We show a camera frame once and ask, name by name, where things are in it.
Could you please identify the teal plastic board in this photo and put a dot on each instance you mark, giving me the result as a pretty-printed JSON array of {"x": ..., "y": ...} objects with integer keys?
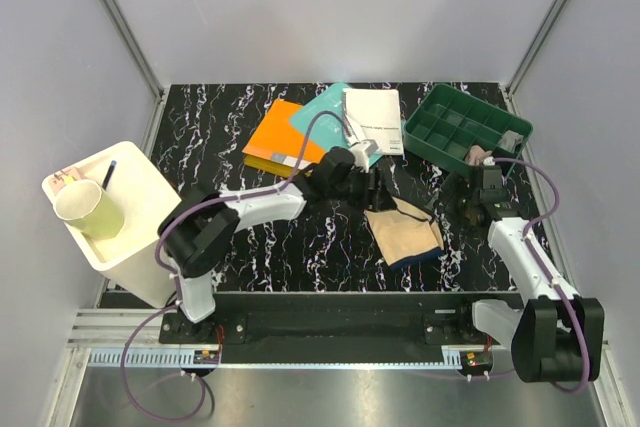
[{"x": 322, "y": 119}]

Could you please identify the pink sticky note pad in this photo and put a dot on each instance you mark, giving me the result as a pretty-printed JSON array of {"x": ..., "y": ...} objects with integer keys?
[{"x": 62, "y": 178}]

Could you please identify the pink rolled underwear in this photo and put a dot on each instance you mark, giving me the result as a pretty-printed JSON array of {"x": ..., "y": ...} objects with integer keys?
[{"x": 477, "y": 155}]

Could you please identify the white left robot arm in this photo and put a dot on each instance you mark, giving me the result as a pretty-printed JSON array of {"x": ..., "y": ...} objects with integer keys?
[{"x": 195, "y": 236}]

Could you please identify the grey underwear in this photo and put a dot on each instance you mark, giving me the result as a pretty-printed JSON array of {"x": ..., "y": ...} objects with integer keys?
[{"x": 510, "y": 141}]

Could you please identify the orange folder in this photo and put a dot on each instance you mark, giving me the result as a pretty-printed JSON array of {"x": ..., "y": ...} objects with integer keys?
[{"x": 275, "y": 136}]

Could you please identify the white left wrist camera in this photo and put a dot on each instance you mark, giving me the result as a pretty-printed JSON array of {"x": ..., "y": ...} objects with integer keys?
[{"x": 365, "y": 154}]

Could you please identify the green paper cup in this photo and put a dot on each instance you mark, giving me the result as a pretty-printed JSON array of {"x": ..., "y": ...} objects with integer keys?
[{"x": 84, "y": 205}]

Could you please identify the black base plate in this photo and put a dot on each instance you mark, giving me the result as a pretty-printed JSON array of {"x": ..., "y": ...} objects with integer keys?
[{"x": 341, "y": 330}]

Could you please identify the white Canon safety booklet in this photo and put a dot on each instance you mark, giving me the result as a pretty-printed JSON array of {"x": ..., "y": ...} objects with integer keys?
[{"x": 374, "y": 114}]

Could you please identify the blue black pen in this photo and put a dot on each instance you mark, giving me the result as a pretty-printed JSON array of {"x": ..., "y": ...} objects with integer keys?
[{"x": 109, "y": 174}]

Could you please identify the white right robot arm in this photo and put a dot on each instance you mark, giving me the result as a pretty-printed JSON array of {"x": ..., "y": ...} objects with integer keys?
[{"x": 557, "y": 337}]

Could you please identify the beige underwear navy trim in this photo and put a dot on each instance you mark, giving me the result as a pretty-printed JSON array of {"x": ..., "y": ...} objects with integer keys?
[{"x": 407, "y": 235}]

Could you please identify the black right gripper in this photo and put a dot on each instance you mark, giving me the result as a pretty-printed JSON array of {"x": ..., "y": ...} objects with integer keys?
[{"x": 455, "y": 184}]

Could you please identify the cream plastic bin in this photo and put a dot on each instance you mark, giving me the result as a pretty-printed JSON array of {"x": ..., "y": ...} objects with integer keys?
[{"x": 146, "y": 199}]

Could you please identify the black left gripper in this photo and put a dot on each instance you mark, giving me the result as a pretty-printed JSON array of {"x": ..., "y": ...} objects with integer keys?
[{"x": 377, "y": 199}]

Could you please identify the yellow binder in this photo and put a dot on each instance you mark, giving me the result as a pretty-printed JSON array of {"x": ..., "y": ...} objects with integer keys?
[{"x": 280, "y": 166}]

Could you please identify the green compartment tray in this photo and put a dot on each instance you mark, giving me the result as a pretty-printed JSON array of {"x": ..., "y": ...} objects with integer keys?
[{"x": 448, "y": 122}]

